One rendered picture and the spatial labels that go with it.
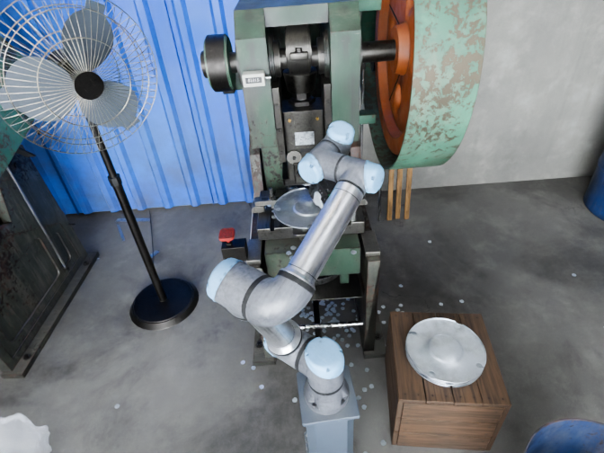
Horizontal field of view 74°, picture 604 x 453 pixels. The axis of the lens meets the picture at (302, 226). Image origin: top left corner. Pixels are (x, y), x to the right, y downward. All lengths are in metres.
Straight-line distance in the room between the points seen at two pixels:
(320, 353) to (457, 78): 0.86
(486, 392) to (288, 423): 0.82
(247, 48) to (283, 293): 0.81
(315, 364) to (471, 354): 0.68
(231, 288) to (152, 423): 1.22
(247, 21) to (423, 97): 0.60
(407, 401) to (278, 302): 0.82
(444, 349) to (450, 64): 1.02
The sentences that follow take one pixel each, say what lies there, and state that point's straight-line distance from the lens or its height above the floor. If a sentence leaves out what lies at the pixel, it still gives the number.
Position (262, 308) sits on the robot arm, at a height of 1.04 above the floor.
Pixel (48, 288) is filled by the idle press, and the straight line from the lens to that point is 2.75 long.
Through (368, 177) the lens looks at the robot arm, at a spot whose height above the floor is 1.21.
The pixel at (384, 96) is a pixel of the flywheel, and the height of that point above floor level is 1.10.
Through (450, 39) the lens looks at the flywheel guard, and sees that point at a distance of 1.18.
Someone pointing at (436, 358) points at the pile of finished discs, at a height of 0.38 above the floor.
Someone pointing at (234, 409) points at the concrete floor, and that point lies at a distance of 1.99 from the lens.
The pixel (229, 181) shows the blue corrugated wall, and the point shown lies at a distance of 3.05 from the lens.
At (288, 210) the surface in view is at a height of 0.78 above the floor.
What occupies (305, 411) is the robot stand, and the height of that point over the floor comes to 0.45.
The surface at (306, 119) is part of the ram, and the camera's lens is 1.50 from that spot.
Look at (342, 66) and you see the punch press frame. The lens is 1.40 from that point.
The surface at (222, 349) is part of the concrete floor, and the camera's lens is 2.18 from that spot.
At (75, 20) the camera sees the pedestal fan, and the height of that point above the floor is 1.49.
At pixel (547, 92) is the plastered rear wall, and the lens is 3.27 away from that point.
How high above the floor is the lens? 1.71
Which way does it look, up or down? 37 degrees down
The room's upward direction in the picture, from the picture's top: 5 degrees counter-clockwise
